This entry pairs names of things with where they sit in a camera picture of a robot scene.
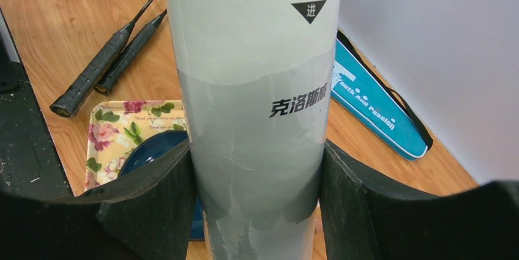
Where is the black badminton racket upper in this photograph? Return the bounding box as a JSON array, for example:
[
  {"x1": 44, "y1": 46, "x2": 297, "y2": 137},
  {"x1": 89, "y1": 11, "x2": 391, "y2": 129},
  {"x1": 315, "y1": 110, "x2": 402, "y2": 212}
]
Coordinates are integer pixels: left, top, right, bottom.
[{"x1": 49, "y1": 0, "x2": 153, "y2": 118}]

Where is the blue leaf-shaped plate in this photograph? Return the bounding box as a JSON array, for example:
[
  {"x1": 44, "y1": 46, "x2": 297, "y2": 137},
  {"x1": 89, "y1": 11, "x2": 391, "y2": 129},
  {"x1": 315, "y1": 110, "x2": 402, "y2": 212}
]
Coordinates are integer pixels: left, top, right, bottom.
[{"x1": 118, "y1": 130, "x2": 204, "y2": 241}]

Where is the grey shuttlecock tube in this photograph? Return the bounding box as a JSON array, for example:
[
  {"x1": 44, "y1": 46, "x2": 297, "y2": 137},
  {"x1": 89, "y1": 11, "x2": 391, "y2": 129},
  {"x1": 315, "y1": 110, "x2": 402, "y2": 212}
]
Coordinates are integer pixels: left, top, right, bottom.
[{"x1": 167, "y1": 0, "x2": 340, "y2": 259}]

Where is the floral rectangular tray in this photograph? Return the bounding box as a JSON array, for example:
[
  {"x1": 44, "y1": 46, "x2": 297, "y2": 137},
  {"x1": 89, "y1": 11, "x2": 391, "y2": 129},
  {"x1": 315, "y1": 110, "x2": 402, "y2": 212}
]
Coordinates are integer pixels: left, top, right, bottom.
[{"x1": 84, "y1": 100, "x2": 186, "y2": 191}]

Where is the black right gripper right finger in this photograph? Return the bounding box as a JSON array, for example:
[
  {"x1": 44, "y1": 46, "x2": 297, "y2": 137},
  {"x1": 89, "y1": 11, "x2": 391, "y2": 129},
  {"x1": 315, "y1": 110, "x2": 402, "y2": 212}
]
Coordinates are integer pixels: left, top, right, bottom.
[{"x1": 319, "y1": 141, "x2": 518, "y2": 259}]

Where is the black badminton racket lower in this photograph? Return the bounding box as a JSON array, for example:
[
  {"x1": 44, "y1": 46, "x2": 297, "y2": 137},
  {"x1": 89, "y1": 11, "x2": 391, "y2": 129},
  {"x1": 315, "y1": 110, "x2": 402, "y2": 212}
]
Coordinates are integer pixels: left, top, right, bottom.
[{"x1": 94, "y1": 9, "x2": 168, "y2": 96}]

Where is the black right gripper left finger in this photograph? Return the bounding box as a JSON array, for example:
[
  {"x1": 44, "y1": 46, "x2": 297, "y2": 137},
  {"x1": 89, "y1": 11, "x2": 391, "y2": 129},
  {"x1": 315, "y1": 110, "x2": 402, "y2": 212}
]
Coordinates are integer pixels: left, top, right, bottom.
[{"x1": 1, "y1": 141, "x2": 197, "y2": 259}]

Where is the blue sport racket bag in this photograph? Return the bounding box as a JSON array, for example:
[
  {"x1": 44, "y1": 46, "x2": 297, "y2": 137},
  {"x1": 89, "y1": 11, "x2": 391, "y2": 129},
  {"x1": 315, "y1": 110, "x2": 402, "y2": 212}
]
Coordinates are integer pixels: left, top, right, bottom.
[{"x1": 331, "y1": 31, "x2": 433, "y2": 160}]

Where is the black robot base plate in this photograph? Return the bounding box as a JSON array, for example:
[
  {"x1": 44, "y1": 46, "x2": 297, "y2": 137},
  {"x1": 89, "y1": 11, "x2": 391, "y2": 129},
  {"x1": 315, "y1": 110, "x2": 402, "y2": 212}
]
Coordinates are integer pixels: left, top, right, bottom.
[{"x1": 1, "y1": 15, "x2": 73, "y2": 199}]

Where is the black badminton racket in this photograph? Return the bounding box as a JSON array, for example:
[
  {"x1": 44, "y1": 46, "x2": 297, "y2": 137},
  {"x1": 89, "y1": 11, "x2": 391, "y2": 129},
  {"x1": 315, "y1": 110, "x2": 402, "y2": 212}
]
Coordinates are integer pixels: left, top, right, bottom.
[
  {"x1": 49, "y1": 0, "x2": 153, "y2": 118},
  {"x1": 94, "y1": 9, "x2": 168, "y2": 96}
]

